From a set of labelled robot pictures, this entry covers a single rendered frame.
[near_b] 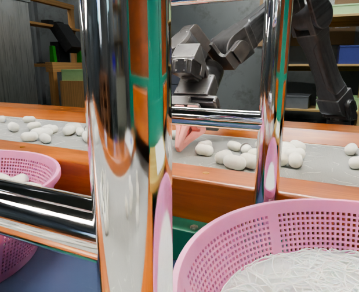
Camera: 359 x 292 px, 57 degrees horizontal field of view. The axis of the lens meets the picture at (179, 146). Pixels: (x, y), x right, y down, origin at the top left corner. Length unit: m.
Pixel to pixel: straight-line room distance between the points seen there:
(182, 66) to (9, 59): 4.59
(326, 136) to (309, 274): 0.46
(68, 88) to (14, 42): 1.10
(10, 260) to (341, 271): 0.31
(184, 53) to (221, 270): 0.39
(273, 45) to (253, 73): 5.86
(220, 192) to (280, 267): 0.11
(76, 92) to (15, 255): 5.30
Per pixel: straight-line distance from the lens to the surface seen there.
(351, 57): 5.07
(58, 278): 0.39
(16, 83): 5.13
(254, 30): 0.72
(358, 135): 0.72
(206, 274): 0.26
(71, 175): 0.49
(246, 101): 6.22
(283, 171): 0.51
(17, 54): 5.18
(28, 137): 0.74
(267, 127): 0.31
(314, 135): 0.72
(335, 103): 0.96
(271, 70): 0.31
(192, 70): 0.56
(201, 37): 0.65
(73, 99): 5.70
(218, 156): 0.52
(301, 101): 5.11
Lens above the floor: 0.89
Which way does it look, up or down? 14 degrees down
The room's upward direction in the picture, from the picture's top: straight up
